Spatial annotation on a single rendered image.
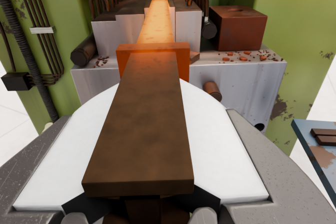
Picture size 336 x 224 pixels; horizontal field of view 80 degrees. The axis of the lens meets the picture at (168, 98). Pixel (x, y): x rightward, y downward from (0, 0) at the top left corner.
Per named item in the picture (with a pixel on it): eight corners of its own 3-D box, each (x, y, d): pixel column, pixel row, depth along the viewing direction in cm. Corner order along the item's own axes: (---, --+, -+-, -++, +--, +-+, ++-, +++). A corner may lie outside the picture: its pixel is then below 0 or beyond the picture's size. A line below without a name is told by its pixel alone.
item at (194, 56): (199, 58, 37) (200, 52, 37) (191, 64, 35) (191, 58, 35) (179, 54, 40) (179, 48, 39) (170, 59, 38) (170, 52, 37)
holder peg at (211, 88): (221, 105, 35) (223, 92, 33) (205, 105, 35) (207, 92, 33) (216, 93, 38) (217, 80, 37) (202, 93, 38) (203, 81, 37)
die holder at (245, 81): (242, 202, 60) (288, 62, 35) (113, 207, 59) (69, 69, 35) (207, 98, 106) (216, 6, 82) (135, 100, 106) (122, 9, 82)
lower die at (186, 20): (199, 52, 40) (202, 5, 35) (98, 55, 40) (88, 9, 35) (182, 11, 75) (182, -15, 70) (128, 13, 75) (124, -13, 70)
